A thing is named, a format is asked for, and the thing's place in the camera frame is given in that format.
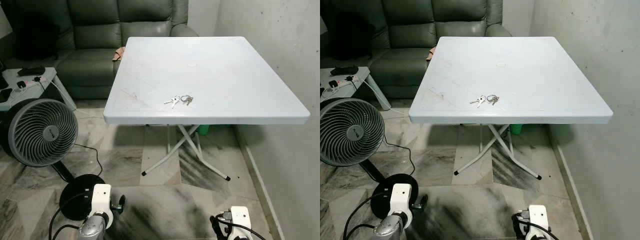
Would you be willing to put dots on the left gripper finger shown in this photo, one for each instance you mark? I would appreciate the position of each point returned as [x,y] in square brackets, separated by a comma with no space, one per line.
[121,201]
[424,201]

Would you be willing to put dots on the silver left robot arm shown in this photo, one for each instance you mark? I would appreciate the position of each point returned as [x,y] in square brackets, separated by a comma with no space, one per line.
[92,230]
[390,230]

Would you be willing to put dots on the green plastic pot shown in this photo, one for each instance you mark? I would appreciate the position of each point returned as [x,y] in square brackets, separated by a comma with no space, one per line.
[203,129]
[515,129]

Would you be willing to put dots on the grey standing fan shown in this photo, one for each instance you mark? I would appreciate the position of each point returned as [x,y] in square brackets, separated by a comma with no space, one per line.
[350,132]
[42,132]

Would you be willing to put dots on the white power strip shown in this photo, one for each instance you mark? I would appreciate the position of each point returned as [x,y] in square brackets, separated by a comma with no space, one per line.
[35,81]
[345,81]

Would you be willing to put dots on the pink cloth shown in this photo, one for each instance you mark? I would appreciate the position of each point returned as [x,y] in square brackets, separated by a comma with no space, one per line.
[430,53]
[118,53]

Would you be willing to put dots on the white folding table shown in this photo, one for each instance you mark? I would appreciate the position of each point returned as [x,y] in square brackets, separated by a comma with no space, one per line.
[515,75]
[210,75]

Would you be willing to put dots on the black flat device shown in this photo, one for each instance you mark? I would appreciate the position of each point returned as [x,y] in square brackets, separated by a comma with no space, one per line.
[344,70]
[31,70]

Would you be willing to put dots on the grey side table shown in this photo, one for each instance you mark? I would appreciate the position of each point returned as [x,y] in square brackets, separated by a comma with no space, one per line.
[11,76]
[327,77]

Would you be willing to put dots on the green leather sofa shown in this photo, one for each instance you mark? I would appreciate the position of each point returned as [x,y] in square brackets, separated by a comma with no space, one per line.
[95,30]
[410,30]

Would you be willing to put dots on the black sofa cushion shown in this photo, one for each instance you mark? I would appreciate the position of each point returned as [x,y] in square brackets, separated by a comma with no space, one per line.
[350,35]
[35,35]

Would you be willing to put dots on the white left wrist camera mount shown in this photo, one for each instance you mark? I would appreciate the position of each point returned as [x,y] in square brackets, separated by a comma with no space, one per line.
[400,197]
[101,197]

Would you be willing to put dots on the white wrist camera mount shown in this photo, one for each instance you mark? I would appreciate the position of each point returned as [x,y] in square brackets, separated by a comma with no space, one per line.
[101,197]
[241,222]
[400,197]
[537,220]

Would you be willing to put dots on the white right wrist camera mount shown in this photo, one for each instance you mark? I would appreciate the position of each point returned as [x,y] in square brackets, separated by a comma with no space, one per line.
[537,220]
[241,222]

